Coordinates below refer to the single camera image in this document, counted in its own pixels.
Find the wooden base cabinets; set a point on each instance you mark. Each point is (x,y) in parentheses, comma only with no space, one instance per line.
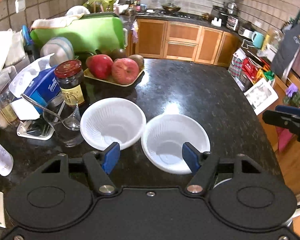
(182,42)

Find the dark red apple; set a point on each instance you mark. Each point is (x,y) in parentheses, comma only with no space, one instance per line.
(100,66)

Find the metal spoon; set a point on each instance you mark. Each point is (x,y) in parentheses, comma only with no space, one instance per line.
(42,106)

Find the dark apron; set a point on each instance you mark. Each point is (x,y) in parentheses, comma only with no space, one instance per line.
(288,48)

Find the dark sauce jar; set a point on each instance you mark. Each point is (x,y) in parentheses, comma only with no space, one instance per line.
(70,82)

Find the white wall socket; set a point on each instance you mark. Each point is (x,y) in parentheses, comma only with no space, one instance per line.
(20,5)

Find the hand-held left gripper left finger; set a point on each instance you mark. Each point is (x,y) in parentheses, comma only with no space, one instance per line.
(111,158)

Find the clear glass jar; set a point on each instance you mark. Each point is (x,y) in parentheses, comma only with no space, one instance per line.
(2,106)

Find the green cutting board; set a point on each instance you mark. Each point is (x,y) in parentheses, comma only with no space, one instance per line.
(85,36)

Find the purple rubber gloves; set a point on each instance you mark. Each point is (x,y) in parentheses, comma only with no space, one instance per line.
(291,90)

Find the black coffee machine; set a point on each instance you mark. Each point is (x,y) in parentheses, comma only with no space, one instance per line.
(220,13)

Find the white ribbed plastic bowl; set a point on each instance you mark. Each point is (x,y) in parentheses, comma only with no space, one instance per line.
(170,140)
(112,122)

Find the small white box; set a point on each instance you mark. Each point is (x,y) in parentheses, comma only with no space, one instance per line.
(25,108)

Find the clear drinking glass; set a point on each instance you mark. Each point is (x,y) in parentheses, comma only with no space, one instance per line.
(65,132)

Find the patterned gift bag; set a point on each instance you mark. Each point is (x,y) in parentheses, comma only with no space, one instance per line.
(237,63)

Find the white picture box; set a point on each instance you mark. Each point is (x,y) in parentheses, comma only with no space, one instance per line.
(261,96)

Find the green dish rack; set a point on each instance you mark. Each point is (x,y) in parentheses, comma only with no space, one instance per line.
(98,2)

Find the white flat tray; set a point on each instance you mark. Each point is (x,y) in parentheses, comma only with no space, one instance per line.
(35,134)

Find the teal mug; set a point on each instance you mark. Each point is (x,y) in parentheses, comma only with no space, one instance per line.
(257,39)

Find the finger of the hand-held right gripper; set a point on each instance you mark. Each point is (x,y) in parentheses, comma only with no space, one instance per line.
(277,118)
(290,110)

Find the blue tissue pack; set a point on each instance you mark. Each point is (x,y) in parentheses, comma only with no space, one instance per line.
(38,85)

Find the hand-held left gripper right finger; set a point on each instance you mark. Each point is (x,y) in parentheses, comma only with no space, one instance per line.
(191,158)

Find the small white appliance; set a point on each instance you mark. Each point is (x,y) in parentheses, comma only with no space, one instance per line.
(245,31)

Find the brown kiwi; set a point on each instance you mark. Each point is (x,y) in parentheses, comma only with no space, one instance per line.
(138,60)

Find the dark wok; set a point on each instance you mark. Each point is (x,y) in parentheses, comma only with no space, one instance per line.
(171,7)

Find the pink red apple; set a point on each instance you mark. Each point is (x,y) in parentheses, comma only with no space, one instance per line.
(125,71)

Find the beige fruit tray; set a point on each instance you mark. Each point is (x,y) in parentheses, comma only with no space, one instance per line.
(137,78)

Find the stacked plastic containers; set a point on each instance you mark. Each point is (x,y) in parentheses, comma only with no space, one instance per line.
(56,50)

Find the white cloth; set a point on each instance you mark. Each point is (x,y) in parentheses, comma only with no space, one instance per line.
(52,22)

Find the dark round fruit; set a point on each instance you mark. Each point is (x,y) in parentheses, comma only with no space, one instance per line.
(118,53)

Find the red shopping bag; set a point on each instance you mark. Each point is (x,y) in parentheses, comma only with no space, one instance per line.
(250,67)

